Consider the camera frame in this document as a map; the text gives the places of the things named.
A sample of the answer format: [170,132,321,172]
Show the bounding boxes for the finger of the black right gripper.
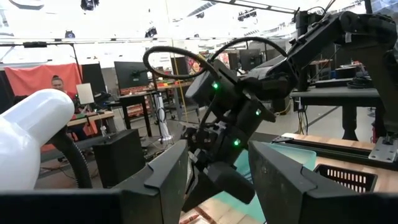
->
[200,169,218,203]
[182,172,205,213]

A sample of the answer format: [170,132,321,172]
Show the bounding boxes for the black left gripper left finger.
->
[0,139,189,224]

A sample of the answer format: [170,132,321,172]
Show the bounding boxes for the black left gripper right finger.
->
[248,140,398,224]

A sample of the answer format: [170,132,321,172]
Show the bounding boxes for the orange crayon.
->
[179,213,200,224]

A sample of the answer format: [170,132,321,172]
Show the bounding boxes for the teal plastic bin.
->
[214,142,317,223]

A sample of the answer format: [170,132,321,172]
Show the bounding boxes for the black speaker box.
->
[92,128,146,189]

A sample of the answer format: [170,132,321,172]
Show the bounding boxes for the black mesh basket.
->
[313,163,379,194]

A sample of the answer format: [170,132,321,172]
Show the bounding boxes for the colourful patchwork quilt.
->
[185,55,203,75]

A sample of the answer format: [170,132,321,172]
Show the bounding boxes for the black computer monitor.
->
[238,49,262,72]
[113,60,150,91]

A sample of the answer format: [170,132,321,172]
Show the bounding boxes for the wooden top work table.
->
[66,110,116,138]

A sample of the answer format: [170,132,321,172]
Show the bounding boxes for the grey computer desk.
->
[290,86,389,141]

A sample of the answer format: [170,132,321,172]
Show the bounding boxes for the white sheet on stand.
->
[76,82,95,105]

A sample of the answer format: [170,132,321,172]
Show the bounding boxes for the white desk lamp black neck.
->
[0,88,94,191]

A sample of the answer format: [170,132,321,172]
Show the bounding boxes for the black panel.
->
[81,63,108,94]

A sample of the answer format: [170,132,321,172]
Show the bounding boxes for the person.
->
[49,74,78,105]

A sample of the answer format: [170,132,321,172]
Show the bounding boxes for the red fabric backdrop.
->
[4,62,83,97]

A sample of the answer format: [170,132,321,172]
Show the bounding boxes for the black aluminium table frame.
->
[271,136,398,172]

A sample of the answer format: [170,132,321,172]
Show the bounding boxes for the black coiled cable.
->
[346,77,376,90]

